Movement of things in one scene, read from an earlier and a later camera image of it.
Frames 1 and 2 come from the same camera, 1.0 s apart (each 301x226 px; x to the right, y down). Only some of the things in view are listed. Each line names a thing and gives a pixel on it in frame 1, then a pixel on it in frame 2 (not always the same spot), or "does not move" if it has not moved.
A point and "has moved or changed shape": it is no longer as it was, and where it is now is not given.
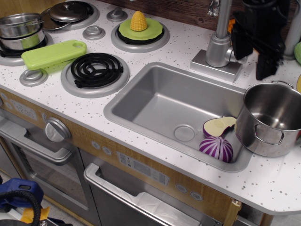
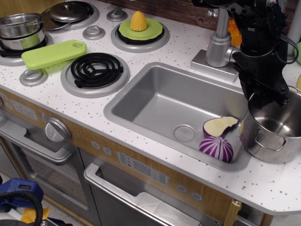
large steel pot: x=269 y=120 has moved or changed shape
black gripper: x=265 y=20 → x=264 y=65
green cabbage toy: x=297 y=52 does not move
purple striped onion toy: x=217 y=147 does not move
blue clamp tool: x=16 y=184 does not move
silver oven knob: x=57 y=131 does not move
